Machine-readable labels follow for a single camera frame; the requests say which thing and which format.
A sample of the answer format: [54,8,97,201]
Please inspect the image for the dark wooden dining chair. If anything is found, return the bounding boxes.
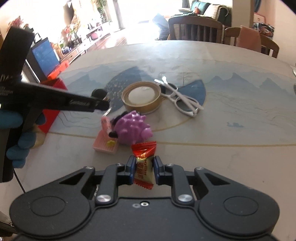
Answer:
[168,15,224,44]

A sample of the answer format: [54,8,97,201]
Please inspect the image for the purple spiky toy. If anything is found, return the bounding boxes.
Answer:
[108,110,153,146]

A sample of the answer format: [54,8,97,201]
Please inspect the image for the blue screen cabinet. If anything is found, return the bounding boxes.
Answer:
[27,38,60,82]

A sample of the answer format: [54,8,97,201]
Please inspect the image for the red metal tin box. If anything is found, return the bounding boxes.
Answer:
[36,78,69,135]

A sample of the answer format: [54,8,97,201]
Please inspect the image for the red candy wrapper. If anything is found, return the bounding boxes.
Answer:
[131,141,157,190]

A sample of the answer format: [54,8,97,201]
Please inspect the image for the pink tube candy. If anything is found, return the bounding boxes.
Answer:
[101,116,112,138]

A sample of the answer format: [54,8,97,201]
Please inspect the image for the white sunglasses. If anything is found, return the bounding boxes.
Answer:
[154,76,204,118]

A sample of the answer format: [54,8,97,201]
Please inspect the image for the teal sofa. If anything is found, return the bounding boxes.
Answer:
[179,1,232,27]

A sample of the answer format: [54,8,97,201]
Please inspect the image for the gold round tin lid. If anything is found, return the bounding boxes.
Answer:
[121,81,162,114]

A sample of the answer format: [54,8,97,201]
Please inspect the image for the wooden chair with pink cloth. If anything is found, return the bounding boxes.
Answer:
[223,26,280,58]

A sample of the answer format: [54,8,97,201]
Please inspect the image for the blue mountain table mat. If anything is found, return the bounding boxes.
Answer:
[60,60,295,146]

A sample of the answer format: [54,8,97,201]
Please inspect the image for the orange gift box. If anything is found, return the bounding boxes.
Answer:
[47,60,70,80]

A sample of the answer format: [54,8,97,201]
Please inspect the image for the pink flat box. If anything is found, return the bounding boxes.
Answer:
[92,130,119,154]

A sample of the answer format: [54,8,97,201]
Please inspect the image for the blue gloved hand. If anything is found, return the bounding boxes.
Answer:
[1,110,37,168]

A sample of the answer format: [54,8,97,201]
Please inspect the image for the white tv console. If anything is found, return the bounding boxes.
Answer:
[59,22,110,64]

